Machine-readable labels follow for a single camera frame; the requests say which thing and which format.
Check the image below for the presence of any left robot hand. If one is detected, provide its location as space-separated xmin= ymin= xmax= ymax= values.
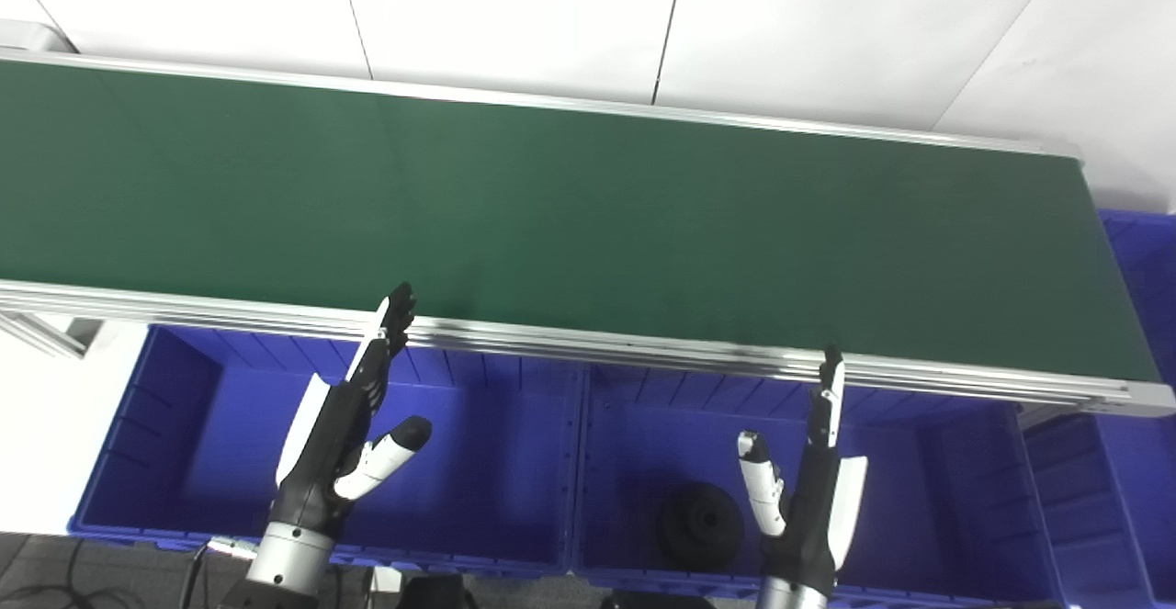
xmin=269 ymin=282 xmax=433 ymax=541

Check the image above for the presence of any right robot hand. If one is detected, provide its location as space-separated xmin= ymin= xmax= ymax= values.
xmin=737 ymin=344 xmax=869 ymax=596

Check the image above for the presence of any black round machine part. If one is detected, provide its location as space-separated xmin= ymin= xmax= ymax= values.
xmin=655 ymin=482 xmax=745 ymax=571

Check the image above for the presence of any blue plastic bin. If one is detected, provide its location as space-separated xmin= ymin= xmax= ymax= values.
xmin=571 ymin=363 xmax=1067 ymax=605
xmin=1024 ymin=209 xmax=1176 ymax=609
xmin=67 ymin=324 xmax=584 ymax=578

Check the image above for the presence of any green conveyor belt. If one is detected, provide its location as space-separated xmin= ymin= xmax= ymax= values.
xmin=0 ymin=21 xmax=1176 ymax=419
xmin=0 ymin=60 xmax=1163 ymax=385

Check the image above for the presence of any aluminium conveyor leg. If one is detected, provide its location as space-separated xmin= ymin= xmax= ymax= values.
xmin=0 ymin=310 xmax=102 ymax=359

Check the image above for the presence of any black robot torso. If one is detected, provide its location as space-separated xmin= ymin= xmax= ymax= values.
xmin=397 ymin=575 xmax=718 ymax=609

